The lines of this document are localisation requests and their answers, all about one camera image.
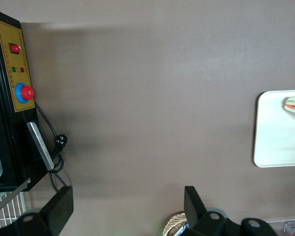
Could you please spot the yellow control panel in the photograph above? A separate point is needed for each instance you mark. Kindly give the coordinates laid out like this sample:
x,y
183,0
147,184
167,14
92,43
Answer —
x,y
14,73

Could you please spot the black sealing machine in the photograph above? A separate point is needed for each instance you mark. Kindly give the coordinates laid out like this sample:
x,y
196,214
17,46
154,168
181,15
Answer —
x,y
7,135

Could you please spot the aluminium foil tray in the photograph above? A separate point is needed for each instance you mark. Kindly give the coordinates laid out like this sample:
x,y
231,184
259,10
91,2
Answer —
x,y
183,228

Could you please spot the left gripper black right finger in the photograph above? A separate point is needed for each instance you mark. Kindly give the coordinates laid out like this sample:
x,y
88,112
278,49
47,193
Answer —
x,y
204,223

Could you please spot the clear acrylic bottle rack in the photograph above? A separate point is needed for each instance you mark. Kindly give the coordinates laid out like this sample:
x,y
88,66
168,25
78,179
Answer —
x,y
275,225

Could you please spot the black power plug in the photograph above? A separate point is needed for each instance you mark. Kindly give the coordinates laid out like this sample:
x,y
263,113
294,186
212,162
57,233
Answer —
x,y
61,142

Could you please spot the cream plastic tray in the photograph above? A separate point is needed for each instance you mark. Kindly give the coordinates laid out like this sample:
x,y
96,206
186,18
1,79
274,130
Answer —
x,y
273,142

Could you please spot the wicker basket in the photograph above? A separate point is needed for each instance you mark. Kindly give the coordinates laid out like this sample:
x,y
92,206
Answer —
x,y
173,222

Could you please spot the red rocker switch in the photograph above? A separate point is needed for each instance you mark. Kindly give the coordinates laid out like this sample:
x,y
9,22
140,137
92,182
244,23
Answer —
x,y
14,48

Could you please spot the red emergency stop button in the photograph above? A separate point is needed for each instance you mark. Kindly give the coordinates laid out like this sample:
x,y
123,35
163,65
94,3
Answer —
x,y
25,93

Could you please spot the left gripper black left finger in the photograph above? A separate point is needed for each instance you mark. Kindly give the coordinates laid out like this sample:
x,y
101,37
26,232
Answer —
x,y
56,214

